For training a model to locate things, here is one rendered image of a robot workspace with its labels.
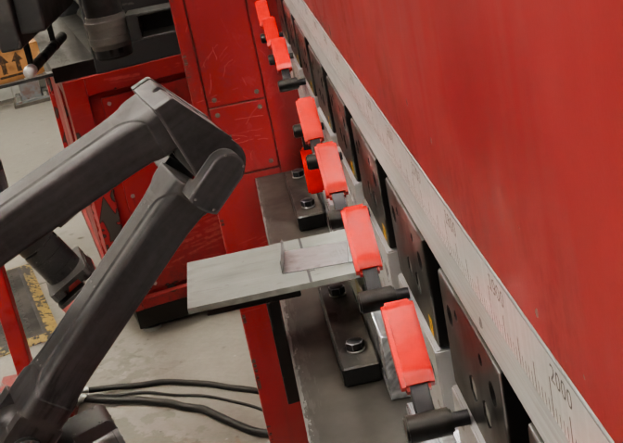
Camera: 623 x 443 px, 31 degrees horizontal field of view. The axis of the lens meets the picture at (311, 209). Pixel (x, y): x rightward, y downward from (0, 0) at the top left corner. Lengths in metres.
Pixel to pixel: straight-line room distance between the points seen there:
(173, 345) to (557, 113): 3.54
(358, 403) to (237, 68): 1.12
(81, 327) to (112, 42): 1.83
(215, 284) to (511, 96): 1.25
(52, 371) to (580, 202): 0.93
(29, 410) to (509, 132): 0.88
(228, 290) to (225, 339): 2.21
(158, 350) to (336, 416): 2.41
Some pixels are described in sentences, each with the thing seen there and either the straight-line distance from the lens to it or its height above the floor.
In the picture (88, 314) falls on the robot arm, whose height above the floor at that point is 1.17.
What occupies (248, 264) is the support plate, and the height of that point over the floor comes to 1.00.
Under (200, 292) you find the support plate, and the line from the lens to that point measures 1.65.
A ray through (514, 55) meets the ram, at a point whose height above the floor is 1.53.
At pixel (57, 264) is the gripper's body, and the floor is 1.10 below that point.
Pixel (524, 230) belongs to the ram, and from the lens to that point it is 0.47.
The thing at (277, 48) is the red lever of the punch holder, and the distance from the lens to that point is 1.69.
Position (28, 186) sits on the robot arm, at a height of 1.33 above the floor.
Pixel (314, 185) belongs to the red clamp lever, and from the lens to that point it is 1.47.
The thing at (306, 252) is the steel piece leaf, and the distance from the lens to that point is 1.70.
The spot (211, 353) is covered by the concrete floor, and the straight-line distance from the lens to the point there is 3.76.
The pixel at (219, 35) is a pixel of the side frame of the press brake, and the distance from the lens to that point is 2.45.
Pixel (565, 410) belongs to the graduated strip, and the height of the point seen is 1.38.
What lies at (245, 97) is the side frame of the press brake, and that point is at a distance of 2.48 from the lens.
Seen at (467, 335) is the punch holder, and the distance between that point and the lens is 0.66.
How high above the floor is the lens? 1.63
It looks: 20 degrees down
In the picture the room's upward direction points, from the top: 11 degrees counter-clockwise
